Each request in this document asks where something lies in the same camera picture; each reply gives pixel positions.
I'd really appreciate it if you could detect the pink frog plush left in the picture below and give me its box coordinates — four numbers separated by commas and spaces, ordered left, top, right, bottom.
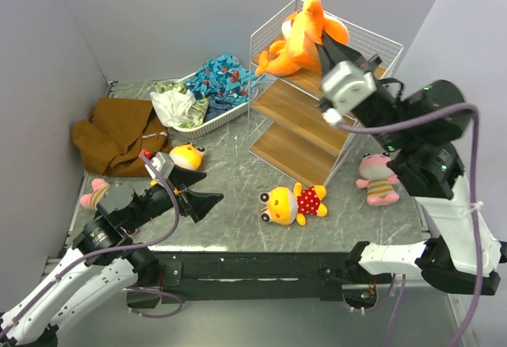
79, 178, 123, 218

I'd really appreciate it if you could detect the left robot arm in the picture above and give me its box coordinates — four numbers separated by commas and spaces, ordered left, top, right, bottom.
1, 168, 223, 346

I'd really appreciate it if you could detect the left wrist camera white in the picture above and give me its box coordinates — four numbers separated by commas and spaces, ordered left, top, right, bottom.
139, 150, 174, 180

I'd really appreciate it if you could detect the white wire wooden shelf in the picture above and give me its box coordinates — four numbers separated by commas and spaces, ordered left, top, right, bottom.
249, 0, 404, 186

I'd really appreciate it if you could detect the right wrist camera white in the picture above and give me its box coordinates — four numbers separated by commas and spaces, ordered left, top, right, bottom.
321, 61, 377, 126

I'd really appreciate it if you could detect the blue patterned cloth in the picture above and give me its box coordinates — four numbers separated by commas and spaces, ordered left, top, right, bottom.
184, 54, 256, 123

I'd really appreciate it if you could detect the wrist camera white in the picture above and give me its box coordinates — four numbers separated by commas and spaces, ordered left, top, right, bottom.
139, 150, 174, 180
321, 61, 377, 126

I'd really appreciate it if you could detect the large orange shark plush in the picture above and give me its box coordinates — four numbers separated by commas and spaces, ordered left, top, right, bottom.
256, 13, 306, 77

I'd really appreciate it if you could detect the brown garment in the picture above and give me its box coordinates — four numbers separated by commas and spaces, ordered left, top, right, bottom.
71, 97, 173, 177

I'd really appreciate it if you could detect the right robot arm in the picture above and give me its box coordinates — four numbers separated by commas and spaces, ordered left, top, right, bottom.
316, 34, 506, 296

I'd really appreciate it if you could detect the pink frog plush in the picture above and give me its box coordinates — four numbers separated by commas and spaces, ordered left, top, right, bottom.
79, 178, 123, 218
356, 152, 399, 207

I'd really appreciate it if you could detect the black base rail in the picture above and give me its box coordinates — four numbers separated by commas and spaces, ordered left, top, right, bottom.
136, 251, 391, 301

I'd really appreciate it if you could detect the pink frog plush right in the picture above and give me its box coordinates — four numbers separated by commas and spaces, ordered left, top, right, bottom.
356, 152, 399, 207

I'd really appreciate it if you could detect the white green cloth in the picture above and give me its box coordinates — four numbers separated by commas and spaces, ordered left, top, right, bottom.
150, 81, 208, 129

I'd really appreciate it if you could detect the yellow frog plush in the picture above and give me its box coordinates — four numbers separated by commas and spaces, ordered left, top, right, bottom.
167, 143, 205, 171
260, 182, 328, 226

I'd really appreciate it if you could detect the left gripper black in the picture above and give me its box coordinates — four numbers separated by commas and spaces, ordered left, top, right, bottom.
124, 164, 223, 231

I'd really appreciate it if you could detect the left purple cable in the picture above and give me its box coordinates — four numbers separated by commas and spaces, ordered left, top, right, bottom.
0, 152, 179, 336

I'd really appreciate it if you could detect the white laundry basket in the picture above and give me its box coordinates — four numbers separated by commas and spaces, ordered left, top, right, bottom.
173, 78, 273, 139

